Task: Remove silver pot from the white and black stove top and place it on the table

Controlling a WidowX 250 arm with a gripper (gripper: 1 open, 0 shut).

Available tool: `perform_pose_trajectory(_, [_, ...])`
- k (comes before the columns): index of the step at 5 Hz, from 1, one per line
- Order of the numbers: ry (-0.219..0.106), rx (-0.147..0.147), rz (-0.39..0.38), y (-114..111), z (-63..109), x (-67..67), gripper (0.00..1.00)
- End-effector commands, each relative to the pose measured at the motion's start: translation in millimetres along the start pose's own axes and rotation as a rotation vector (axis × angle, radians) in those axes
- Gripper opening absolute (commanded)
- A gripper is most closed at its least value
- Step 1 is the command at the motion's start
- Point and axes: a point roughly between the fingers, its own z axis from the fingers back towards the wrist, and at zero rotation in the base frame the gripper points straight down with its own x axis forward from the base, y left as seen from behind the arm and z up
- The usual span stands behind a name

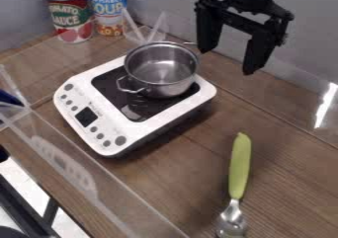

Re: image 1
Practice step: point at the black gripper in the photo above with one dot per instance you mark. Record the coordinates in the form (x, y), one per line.
(267, 35)

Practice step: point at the silver pot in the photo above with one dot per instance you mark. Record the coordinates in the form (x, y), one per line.
(160, 70)

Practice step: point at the green handled ice cream scoop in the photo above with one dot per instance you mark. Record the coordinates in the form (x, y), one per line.
(231, 222)

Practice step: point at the white and black stove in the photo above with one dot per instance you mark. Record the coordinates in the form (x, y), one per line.
(115, 121)

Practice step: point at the alphabet soup can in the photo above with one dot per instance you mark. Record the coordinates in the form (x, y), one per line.
(107, 12)

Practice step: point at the tomato sauce can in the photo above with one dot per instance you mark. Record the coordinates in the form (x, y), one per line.
(72, 20)

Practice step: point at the clear acrylic barrier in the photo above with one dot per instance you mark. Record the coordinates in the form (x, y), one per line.
(100, 203)

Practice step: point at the black table leg frame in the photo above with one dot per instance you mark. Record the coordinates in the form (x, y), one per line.
(31, 224)

